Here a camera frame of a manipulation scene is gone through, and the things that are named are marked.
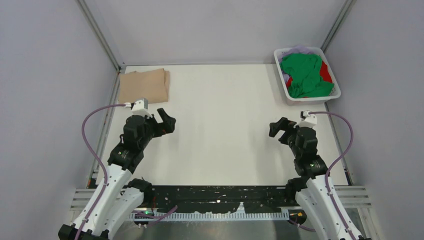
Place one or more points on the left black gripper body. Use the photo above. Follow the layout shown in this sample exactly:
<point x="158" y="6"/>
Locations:
<point x="150" y="128"/>

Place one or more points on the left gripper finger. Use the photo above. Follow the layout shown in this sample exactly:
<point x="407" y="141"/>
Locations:
<point x="155" y="117"/>
<point x="168" y="123"/>

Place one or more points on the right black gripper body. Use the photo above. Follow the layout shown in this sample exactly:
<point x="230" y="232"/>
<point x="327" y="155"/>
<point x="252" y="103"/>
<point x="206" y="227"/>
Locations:
<point x="295" y="149"/>

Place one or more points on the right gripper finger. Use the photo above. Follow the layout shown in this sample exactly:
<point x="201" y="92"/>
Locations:
<point x="284" y="124"/>
<point x="286" y="138"/>

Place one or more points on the green t shirt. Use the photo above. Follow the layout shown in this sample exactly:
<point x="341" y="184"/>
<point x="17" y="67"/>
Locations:
<point x="304" y="70"/>

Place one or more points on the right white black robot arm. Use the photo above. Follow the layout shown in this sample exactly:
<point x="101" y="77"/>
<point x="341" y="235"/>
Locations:
<point x="313" y="189"/>

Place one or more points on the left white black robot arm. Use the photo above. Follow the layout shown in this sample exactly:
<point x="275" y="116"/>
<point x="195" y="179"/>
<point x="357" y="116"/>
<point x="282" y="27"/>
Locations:
<point x="118" y="195"/>

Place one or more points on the white plastic basket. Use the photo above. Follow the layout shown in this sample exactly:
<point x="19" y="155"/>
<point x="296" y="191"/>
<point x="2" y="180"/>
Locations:
<point x="335" y="92"/>

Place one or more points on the folded beige t shirt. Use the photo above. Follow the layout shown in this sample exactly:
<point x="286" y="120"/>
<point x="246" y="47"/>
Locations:
<point x="152" y="85"/>

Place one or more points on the red t shirt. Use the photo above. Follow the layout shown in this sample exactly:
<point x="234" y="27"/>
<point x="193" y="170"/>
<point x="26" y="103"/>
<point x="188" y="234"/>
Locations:
<point x="324" y="73"/>

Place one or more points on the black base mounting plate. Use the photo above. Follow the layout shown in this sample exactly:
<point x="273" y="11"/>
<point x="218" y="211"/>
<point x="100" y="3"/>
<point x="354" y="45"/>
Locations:
<point x="217" y="199"/>

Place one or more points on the lavender t shirt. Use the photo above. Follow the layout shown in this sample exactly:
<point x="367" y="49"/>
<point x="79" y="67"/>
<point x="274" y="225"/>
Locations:
<point x="299" y="49"/>

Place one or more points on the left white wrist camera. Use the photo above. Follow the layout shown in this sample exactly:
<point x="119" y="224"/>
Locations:
<point x="139" y="108"/>

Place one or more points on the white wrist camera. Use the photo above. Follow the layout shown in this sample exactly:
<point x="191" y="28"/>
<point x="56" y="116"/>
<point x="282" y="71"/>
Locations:
<point x="307" y="119"/>
<point x="139" y="108"/>

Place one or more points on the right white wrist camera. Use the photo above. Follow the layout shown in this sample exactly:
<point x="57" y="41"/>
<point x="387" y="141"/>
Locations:
<point x="307" y="119"/>

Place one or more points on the grey slotted cable duct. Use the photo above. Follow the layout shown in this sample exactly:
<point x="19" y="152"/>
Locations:
<point x="239" y="215"/>

